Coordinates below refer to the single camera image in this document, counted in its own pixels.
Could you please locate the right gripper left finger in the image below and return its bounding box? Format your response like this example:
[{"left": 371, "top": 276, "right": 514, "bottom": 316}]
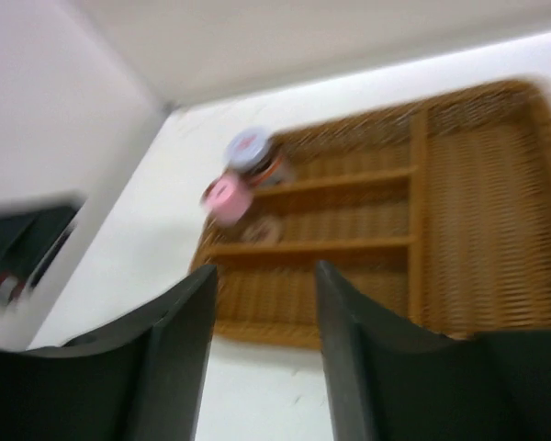
[{"left": 0, "top": 265, "right": 218, "bottom": 440}]

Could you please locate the brown wicker divided basket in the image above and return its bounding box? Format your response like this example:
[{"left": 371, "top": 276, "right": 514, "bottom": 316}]
[{"left": 192, "top": 80, "right": 551, "bottom": 348}]

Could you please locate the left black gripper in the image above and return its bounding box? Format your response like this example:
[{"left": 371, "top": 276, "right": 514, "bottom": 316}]
[{"left": 0, "top": 194, "right": 85, "bottom": 309}]

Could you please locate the pink-lid spice jar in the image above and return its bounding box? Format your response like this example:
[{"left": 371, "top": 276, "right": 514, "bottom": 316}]
[{"left": 200, "top": 173, "right": 253, "bottom": 227}]

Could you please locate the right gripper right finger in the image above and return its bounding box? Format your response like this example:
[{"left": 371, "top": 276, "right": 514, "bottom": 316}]
[{"left": 315, "top": 261, "right": 551, "bottom": 440}]

